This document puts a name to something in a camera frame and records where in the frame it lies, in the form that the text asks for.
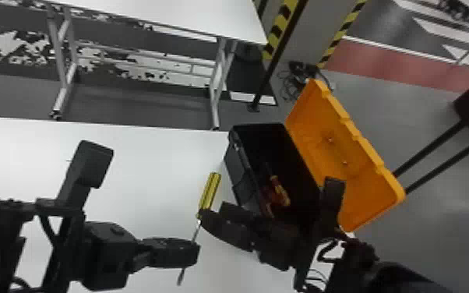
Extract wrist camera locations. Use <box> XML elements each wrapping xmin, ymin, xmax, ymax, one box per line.
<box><xmin>292</xmin><ymin>176</ymin><xmax>347</xmax><ymax>292</ymax></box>
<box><xmin>55</xmin><ymin>139</ymin><xmax>115</xmax><ymax>210</ymax></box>

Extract yellow handled screwdriver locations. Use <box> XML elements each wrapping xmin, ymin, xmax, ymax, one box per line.
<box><xmin>176</xmin><ymin>171</ymin><xmax>223</xmax><ymax>287</ymax></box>

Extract black tool box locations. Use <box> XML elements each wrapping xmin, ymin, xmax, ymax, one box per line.
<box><xmin>223</xmin><ymin>78</ymin><xmax>407</xmax><ymax>235</ymax></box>

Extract orange handled tool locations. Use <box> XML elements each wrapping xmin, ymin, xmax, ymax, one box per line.
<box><xmin>259</xmin><ymin>163</ymin><xmax>292</xmax><ymax>216</ymax></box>

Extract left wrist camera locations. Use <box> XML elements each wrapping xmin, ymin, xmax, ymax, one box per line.
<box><xmin>55</xmin><ymin>139</ymin><xmax>115</xmax><ymax>210</ymax></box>

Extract white side table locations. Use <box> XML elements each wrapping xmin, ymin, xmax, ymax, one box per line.
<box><xmin>0</xmin><ymin>0</ymin><xmax>269</xmax><ymax>132</ymax></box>

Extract yellow black striped post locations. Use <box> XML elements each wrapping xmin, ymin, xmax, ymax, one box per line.
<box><xmin>247</xmin><ymin>0</ymin><xmax>369</xmax><ymax>114</ymax></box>

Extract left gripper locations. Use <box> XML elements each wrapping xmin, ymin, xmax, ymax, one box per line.
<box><xmin>79</xmin><ymin>221</ymin><xmax>201</xmax><ymax>291</ymax></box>

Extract black cable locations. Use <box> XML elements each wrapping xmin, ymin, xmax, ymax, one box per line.
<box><xmin>278</xmin><ymin>60</ymin><xmax>335</xmax><ymax>102</ymax></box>

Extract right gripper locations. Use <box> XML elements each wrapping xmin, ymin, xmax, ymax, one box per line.
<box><xmin>199</xmin><ymin>200</ymin><xmax>326</xmax><ymax>273</ymax></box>

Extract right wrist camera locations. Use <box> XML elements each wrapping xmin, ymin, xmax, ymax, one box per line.
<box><xmin>292</xmin><ymin>176</ymin><xmax>347</xmax><ymax>292</ymax></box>

